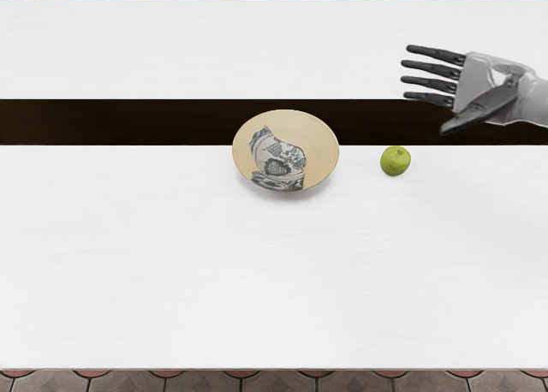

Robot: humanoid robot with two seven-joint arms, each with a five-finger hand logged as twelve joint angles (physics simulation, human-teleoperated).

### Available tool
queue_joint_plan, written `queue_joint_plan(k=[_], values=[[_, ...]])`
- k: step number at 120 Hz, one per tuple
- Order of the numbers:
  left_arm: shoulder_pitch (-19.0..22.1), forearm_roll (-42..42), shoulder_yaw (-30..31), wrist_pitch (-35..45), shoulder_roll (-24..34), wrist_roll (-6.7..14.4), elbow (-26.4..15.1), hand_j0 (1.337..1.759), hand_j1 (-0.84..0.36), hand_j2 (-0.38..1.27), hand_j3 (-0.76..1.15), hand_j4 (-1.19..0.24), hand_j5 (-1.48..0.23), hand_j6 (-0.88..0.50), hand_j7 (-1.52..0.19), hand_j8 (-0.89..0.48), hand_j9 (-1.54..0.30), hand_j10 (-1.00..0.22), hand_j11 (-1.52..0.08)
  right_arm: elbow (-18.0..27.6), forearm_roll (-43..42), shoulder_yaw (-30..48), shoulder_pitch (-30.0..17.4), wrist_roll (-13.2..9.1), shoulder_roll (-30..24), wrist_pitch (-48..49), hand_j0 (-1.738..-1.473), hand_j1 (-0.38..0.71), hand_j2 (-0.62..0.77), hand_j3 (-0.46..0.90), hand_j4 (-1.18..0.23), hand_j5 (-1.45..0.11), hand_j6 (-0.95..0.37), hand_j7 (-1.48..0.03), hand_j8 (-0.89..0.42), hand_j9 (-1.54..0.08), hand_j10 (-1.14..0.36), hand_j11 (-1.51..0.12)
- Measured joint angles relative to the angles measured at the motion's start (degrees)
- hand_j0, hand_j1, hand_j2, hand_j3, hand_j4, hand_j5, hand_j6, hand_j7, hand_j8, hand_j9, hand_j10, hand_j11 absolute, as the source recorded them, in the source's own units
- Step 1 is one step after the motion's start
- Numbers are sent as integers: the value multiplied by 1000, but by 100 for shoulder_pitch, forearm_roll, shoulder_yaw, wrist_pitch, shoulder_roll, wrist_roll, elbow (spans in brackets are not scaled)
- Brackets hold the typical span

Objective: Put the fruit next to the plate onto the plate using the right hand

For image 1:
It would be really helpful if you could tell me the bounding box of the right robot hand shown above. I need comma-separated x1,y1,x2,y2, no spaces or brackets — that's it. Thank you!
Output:
400,44,548,136

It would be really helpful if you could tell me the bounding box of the green lime fruit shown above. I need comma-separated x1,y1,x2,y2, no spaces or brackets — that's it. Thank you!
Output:
379,146,412,177

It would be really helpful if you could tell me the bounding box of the beige plate with printed pattern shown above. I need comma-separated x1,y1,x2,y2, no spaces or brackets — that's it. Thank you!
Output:
232,109,340,193

